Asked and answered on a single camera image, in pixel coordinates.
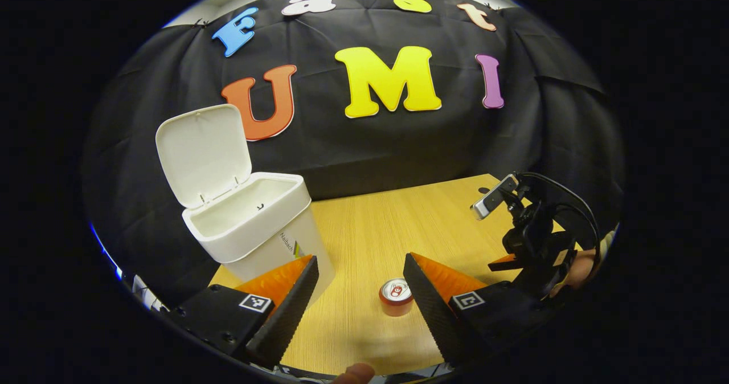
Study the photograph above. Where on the wooden desktop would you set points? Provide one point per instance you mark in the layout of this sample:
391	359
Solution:
398	224

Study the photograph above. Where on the red pop can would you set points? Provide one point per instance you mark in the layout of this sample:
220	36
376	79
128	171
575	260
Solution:
396	295

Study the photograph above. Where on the white desktop garbage bin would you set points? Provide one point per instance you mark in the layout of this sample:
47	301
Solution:
256	230

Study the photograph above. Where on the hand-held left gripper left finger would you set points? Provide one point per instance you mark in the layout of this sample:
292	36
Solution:
290	310

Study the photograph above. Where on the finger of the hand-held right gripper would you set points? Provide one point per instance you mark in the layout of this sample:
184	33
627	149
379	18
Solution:
506	261

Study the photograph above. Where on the white side table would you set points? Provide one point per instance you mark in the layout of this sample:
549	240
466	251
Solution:
145	295

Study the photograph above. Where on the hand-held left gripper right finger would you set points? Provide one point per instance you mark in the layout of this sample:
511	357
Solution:
430	310

